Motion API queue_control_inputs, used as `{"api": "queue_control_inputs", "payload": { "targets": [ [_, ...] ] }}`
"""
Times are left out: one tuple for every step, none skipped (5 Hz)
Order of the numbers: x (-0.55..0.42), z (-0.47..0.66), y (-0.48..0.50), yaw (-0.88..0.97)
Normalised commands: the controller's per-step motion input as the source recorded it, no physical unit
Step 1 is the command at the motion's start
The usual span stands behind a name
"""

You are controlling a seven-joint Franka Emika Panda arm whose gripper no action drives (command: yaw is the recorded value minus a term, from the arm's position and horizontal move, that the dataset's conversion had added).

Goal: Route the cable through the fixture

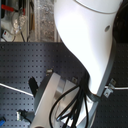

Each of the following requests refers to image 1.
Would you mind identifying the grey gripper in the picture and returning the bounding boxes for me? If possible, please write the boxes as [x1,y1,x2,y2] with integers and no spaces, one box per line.
[28,73,100,128]

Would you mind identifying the white cable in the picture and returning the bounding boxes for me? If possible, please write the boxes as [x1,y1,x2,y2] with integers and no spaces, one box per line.
[0,82,35,98]

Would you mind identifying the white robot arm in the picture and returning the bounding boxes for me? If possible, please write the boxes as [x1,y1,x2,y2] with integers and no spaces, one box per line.
[30,0,123,128]

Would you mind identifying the black perforated board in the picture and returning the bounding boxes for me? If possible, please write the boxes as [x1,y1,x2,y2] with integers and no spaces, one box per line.
[0,43,128,128]

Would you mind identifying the metal clip lower left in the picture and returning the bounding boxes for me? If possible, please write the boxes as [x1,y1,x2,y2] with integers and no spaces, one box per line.
[16,110,26,121]

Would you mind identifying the blue object corner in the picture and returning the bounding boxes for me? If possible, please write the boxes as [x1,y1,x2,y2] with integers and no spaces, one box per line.
[0,117,5,126]

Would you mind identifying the red tool background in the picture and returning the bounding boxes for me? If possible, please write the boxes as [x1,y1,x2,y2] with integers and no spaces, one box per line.
[6,6,25,15]

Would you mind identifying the metal cable clip centre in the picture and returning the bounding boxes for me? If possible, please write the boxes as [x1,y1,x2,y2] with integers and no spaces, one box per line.
[72,77,78,83]

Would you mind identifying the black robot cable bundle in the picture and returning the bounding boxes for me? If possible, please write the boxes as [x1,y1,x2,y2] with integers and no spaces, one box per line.
[48,73,91,128]

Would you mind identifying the black background cable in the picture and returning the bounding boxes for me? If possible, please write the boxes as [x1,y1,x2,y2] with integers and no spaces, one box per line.
[18,19,28,43]

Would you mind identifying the metal cable clip right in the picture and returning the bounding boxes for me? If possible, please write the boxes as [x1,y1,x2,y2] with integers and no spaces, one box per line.
[104,79,116,98]

